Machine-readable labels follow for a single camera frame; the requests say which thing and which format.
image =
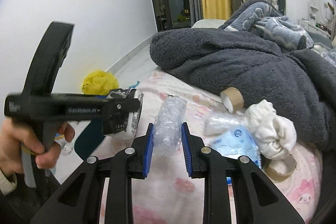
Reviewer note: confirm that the clear bubble wrap roll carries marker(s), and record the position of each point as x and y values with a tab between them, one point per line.
168	126

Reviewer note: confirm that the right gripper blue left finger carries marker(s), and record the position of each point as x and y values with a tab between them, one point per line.
78	199

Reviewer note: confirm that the dark green trash bin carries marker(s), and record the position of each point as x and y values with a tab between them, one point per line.
90	138

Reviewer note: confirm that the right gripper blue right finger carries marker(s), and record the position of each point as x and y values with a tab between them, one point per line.
257	199

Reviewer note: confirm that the yellow plastic bag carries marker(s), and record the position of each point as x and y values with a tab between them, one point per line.
99	83

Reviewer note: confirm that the white rolled sock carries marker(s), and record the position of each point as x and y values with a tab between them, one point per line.
274	135

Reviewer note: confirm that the clear plastic bag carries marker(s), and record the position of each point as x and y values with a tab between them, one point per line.
218	123

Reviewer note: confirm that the light blue patterned blanket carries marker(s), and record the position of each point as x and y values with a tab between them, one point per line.
262	19

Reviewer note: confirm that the black Face tissue pack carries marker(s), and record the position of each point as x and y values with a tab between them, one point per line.
123	125

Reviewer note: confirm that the person's left hand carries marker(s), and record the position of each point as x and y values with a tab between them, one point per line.
13	134

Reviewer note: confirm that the cardboard tape roll core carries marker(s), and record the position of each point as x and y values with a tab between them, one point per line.
232	99

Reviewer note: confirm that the blue cartoon tissue pack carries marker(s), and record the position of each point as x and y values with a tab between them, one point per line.
236	142

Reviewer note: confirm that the torn cardboard roll piece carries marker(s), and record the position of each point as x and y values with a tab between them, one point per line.
280	170

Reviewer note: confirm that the dark grey fleece blanket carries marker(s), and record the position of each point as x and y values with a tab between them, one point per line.
300	84

